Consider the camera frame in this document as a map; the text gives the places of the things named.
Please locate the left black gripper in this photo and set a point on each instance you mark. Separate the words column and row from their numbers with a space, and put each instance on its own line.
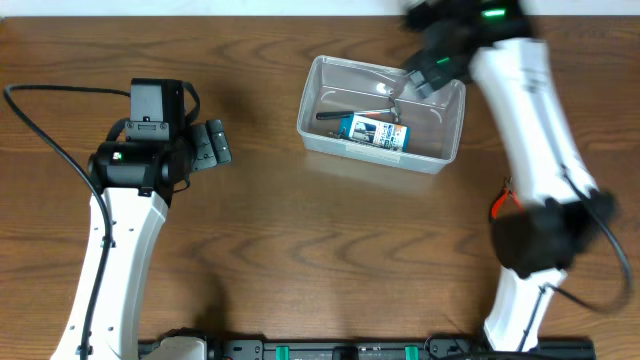
column 203, row 156

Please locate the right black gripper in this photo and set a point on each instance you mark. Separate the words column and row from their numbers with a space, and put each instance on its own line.
column 431, row 71

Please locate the small black handled claw hammer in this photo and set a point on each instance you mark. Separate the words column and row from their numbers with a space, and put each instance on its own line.
column 393, row 111

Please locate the clear plastic storage container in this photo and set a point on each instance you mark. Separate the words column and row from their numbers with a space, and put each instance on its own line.
column 336, row 84

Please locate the blue white screwdriver set box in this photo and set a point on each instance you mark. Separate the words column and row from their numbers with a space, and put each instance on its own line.
column 374, row 133

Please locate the red handled pliers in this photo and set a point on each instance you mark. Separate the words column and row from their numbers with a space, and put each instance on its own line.
column 506, row 193

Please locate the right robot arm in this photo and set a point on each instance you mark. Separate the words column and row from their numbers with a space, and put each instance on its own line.
column 494, row 45

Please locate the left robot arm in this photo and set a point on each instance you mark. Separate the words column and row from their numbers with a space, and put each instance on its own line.
column 145, row 159

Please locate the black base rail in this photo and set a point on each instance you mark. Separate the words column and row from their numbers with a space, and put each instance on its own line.
column 434, row 347

